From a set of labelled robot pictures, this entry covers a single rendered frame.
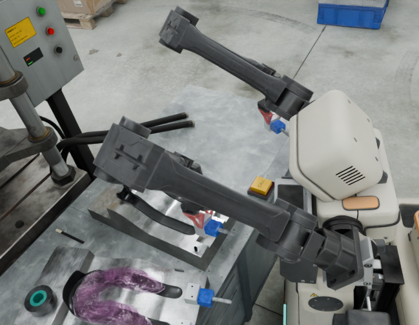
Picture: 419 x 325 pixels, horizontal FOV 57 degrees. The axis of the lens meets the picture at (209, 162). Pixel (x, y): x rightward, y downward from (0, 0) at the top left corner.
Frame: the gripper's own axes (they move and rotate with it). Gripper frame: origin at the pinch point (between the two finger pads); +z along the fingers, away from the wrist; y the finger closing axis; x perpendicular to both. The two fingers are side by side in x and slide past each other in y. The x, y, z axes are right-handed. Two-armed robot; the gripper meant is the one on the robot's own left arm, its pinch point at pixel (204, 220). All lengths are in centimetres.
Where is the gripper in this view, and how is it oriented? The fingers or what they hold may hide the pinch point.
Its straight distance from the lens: 117.8
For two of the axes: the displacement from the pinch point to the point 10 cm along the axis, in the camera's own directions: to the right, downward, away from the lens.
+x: 8.2, 1.7, -5.5
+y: -5.4, 5.5, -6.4
